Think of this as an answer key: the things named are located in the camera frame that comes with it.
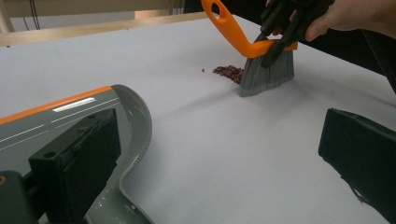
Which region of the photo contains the beige wooden furniture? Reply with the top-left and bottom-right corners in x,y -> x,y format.
0,0 -> 185,35

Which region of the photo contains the pile of red beans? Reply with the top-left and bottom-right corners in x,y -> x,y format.
201,64 -> 245,85

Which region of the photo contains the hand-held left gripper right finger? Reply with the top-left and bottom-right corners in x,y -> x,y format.
318,107 -> 396,224

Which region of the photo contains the grey dustpan with orange edge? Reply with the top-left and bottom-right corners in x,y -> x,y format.
0,84 -> 155,224

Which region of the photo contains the white board sheet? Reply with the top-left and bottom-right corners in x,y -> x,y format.
0,15 -> 396,224

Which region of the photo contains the orange brush with grey bristles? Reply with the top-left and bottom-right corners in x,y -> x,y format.
200,0 -> 299,98

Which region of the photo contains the dark hanging cable bundle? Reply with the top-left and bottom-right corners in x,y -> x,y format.
27,0 -> 41,31

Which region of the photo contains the wooden table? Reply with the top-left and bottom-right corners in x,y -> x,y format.
0,11 -> 209,48

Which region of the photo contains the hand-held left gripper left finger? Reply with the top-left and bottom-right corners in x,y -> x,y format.
28,107 -> 121,224

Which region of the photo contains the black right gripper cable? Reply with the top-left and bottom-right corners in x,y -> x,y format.
361,29 -> 396,94

